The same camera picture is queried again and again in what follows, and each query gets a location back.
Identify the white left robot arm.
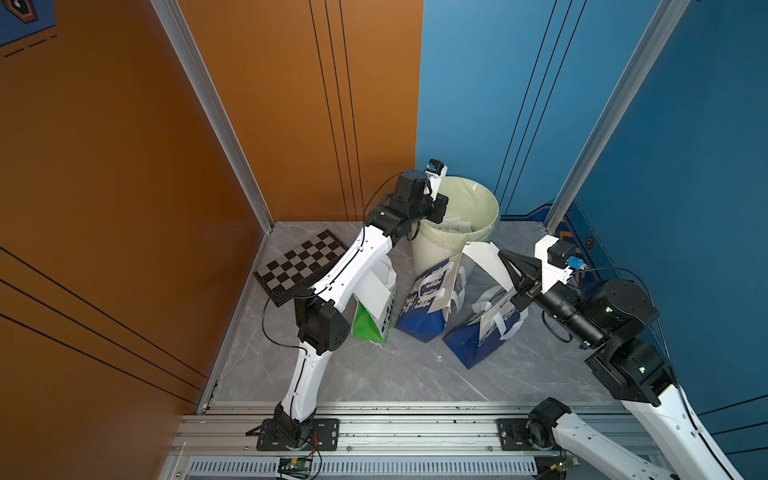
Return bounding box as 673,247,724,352
246,159,449,450

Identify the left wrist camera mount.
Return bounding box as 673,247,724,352
424,159,448,200

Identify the aluminium corner post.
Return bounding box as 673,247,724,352
151,0,275,234
544,0,689,235

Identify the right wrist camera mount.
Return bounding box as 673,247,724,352
534,235,587,293

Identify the green white paper bag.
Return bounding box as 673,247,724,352
352,255,397,343

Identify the green circuit board left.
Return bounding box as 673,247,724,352
276,456,313,480

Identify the blue white bag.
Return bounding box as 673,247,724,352
443,253,528,369
395,253,468,343

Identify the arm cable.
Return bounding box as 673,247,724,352
260,173,400,421
539,266,700,433

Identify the aluminium corner post right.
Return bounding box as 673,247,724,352
544,0,689,235

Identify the aluminium corner post left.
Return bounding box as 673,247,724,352
151,0,275,234

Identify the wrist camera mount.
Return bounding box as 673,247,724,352
424,159,448,200
534,235,587,293

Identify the white receipt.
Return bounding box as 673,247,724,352
462,242,515,292
354,257,397,324

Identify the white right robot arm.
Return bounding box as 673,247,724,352
498,241,741,479

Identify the pale green trash bin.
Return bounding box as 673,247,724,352
411,176,500,275

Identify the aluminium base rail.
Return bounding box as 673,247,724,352
158,400,685,480

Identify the black white chessboard box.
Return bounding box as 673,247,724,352
254,229,347,306

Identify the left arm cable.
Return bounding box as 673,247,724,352
260,173,400,421

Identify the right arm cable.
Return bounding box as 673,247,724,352
539,266,700,433

